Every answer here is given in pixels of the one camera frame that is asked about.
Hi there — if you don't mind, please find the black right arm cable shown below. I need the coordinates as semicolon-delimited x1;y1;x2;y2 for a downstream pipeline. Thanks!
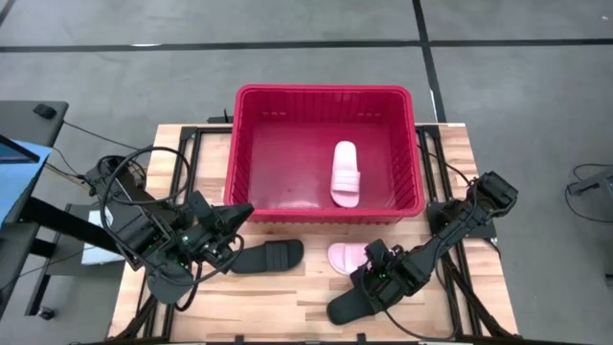
380;306;464;342

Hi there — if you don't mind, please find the small black antenna device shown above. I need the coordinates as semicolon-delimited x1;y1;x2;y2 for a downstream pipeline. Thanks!
206;108;235;125

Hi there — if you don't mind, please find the black aluminium table frame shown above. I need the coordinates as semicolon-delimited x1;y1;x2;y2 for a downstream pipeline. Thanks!
107;123;523;345

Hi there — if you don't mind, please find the pale pink slide sandal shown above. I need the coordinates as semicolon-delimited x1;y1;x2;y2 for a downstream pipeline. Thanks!
329;140;362;209
327;241;373;276

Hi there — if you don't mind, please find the blue sheet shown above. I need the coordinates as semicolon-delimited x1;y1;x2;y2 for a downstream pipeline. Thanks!
0;138;53;226

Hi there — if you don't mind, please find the black desk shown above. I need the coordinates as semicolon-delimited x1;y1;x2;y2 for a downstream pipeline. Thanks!
0;99;121;321

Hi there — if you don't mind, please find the red plastic bin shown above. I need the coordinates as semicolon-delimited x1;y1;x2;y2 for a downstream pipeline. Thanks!
222;83;426;225

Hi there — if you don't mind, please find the black slide sandal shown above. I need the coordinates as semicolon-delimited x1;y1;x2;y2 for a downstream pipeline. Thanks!
326;282;384;326
230;239;306;275

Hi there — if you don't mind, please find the dark monitor screen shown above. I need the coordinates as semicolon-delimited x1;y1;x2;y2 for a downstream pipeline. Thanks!
0;133;42;165

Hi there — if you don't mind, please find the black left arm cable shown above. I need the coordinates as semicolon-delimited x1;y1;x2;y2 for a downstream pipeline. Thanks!
99;146;193;269
172;233;246;312

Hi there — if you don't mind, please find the white paper sheet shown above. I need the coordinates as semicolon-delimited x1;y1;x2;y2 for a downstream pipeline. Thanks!
80;209;125;266

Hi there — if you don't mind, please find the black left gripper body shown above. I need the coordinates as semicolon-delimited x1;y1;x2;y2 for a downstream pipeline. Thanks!
189;190;226;236

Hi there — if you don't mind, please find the black computer mouse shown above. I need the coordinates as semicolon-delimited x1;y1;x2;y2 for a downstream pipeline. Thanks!
32;103;57;120

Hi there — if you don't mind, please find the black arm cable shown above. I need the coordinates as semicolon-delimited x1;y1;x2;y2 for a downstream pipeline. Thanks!
172;233;246;312
99;146;193;269
380;306;464;342

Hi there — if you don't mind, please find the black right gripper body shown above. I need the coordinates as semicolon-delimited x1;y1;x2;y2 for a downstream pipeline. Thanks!
377;248;425;311

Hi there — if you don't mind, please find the thin black floor cable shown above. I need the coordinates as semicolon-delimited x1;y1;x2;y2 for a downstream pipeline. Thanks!
61;121;145;152

